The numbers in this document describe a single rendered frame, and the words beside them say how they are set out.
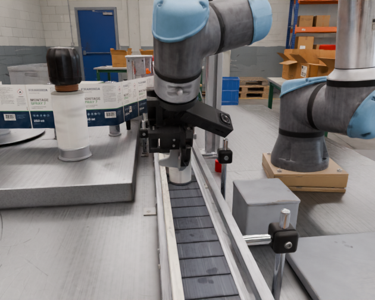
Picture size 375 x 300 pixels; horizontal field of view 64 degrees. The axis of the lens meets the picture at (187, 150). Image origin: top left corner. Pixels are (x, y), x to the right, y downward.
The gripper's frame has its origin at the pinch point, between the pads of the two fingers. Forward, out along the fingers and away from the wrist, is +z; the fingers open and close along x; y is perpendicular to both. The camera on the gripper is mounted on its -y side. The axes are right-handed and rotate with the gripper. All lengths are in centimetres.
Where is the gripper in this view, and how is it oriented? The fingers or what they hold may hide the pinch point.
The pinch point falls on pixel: (183, 165)
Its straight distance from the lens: 66.0
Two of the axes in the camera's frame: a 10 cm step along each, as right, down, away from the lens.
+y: -9.9, 0.4, -1.2
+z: -0.6, 6.6, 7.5
